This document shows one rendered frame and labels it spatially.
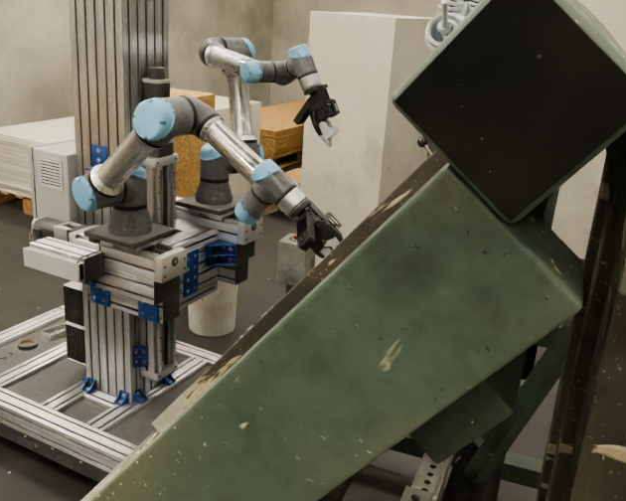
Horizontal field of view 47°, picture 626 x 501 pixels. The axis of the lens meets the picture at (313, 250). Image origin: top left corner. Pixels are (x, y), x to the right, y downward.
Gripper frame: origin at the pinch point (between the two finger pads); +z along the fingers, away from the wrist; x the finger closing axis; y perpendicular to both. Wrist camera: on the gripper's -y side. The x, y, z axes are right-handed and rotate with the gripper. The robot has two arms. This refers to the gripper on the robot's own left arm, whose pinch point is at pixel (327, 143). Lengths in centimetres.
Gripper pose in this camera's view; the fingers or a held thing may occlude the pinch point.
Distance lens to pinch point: 257.8
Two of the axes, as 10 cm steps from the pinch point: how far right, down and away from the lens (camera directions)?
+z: 3.5, 9.3, 0.9
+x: 5.0, -2.7, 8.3
